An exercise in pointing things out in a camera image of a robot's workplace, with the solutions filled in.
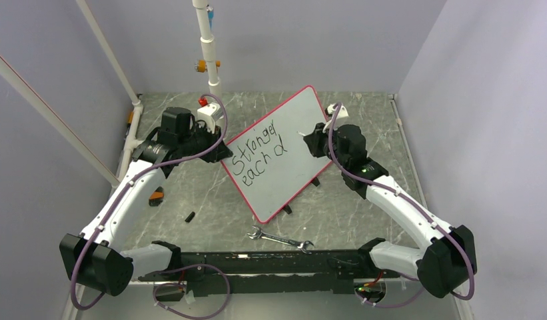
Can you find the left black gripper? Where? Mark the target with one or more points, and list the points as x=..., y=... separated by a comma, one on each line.
x=220, y=152

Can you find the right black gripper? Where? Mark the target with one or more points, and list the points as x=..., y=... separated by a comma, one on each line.
x=314, y=140

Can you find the red framed whiteboard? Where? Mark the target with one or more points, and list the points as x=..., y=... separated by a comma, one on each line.
x=271, y=163

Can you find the black marker cap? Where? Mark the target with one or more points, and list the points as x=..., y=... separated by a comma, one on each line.
x=190, y=217

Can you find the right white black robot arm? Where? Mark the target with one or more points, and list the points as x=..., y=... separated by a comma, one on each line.
x=444, y=261

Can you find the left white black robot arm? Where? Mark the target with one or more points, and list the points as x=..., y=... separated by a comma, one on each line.
x=151, y=164

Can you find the black whiteboard clip right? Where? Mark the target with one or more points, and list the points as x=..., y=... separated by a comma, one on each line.
x=315, y=182

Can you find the orange black small block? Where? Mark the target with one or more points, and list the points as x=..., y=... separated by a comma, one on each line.
x=157, y=197

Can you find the silver double ended wrench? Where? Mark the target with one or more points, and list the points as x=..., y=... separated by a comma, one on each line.
x=302, y=246

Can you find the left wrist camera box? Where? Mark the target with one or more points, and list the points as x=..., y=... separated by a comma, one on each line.
x=211, y=114

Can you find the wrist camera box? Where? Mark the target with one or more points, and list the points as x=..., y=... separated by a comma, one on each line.
x=338, y=115
x=211, y=114

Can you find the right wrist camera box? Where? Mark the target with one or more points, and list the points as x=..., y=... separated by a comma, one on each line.
x=338, y=115

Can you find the white pvc pipe frame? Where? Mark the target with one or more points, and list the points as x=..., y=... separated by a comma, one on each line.
x=59, y=70

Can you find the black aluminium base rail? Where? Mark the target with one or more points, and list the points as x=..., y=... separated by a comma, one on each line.
x=273, y=269

